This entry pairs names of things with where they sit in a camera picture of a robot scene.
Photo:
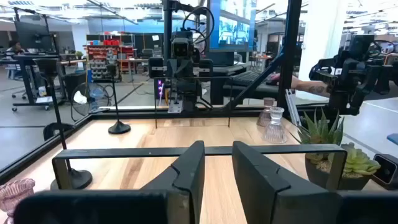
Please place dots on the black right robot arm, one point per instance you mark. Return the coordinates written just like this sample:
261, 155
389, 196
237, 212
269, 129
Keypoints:
188, 93

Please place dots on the dark wine glass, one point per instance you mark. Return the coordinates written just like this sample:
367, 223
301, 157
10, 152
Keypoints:
119, 128
79, 179

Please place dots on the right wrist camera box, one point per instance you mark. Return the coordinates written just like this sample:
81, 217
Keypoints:
182, 48

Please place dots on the blue pad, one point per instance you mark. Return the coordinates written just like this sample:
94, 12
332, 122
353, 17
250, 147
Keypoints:
393, 139

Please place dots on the black rolling desk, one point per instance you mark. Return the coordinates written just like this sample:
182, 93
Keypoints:
26, 77

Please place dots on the dark textured plant pot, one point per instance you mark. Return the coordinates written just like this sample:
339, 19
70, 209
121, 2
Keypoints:
124, 152

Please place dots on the red parts bin shelf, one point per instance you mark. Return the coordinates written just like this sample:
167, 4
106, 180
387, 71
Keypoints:
99, 62

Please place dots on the black floor fan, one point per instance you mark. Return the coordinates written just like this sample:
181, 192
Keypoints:
80, 99

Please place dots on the silver aluminium bar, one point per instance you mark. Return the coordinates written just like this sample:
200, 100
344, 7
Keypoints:
292, 105

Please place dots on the large computer monitor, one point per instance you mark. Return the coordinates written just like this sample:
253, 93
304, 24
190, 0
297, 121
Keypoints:
233, 28

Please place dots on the small black table camera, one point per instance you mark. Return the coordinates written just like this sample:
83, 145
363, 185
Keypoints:
387, 171

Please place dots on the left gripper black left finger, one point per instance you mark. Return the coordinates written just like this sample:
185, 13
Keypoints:
183, 186

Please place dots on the person's hand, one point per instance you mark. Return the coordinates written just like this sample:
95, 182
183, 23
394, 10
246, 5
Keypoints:
278, 77

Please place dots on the computer tower with purple lights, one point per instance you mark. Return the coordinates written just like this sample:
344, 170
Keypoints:
160, 90

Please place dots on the black stool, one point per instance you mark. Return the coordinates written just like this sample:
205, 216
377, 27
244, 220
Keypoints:
54, 129

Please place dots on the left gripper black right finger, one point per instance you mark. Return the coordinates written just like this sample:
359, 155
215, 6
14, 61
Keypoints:
264, 193

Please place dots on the black keyboard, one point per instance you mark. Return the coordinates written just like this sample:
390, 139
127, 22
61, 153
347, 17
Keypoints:
248, 77

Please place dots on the dark monitor on stand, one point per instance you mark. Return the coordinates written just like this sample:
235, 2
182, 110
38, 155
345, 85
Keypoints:
34, 35

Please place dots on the person's forearm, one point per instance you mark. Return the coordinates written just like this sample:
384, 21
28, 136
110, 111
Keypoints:
311, 88

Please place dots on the clear ribbed glass candle holder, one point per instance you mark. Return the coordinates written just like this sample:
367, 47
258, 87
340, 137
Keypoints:
275, 132

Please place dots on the person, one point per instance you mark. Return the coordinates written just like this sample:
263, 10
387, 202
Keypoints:
15, 48

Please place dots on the pink ribbed glass candle holder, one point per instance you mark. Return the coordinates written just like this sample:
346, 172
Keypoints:
264, 118
14, 193

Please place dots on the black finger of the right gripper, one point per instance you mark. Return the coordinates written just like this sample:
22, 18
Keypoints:
172, 68
190, 68

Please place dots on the succulent plant in dark pot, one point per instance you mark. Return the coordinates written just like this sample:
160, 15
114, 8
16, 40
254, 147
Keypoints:
314, 175

